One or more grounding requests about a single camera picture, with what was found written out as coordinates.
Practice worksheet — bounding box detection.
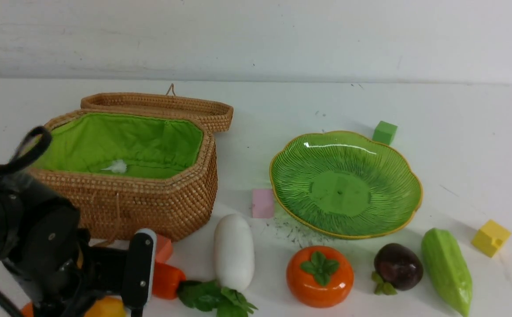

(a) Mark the pink foam cube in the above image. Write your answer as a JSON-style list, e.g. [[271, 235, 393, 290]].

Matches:
[[251, 188, 275, 219]]

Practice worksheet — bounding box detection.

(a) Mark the green foam cube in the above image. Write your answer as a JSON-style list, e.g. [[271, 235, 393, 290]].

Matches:
[[372, 121, 398, 146]]

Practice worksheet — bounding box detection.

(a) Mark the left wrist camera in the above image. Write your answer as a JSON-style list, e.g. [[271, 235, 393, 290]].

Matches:
[[120, 228, 157, 317]]

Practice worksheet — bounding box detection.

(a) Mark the orange persimmon green calyx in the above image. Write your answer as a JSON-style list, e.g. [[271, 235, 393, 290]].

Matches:
[[286, 245, 354, 308]]

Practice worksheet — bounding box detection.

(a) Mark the orange foam cube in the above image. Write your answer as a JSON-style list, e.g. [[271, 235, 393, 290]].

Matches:
[[155, 234, 173, 263]]

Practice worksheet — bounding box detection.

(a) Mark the white radish with leaves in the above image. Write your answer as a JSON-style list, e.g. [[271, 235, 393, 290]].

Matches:
[[214, 214, 257, 317]]

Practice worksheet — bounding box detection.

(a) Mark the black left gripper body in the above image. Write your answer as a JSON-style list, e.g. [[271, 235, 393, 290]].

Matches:
[[1, 229, 129, 317]]

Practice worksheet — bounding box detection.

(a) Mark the yellow foam cube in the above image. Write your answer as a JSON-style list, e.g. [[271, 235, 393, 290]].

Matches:
[[471, 219, 511, 258]]

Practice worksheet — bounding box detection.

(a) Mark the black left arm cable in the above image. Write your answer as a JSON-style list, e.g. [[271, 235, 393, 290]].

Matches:
[[0, 126, 53, 317]]

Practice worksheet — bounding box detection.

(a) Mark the woven rattan basket lid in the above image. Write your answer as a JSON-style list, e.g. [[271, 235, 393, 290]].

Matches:
[[81, 84, 234, 133]]

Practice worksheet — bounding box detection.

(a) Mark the light green bitter gourd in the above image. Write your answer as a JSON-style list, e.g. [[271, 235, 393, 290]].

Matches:
[[421, 228, 473, 317]]

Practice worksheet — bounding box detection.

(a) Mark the woven rattan basket green lining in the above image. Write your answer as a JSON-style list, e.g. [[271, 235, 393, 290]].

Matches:
[[19, 109, 219, 242]]

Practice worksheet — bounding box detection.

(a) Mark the green leaf-shaped plate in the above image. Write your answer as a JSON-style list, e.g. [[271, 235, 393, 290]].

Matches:
[[269, 131, 424, 240]]

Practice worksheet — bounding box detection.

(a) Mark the dark purple mangosteen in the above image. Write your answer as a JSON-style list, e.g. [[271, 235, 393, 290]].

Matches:
[[371, 243, 424, 295]]

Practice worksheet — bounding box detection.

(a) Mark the orange carrot with leaves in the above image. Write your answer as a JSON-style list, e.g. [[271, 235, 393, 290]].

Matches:
[[151, 262, 215, 312]]

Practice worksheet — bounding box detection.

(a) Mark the yellow orange mango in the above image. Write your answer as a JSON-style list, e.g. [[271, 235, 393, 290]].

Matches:
[[84, 297, 127, 317]]

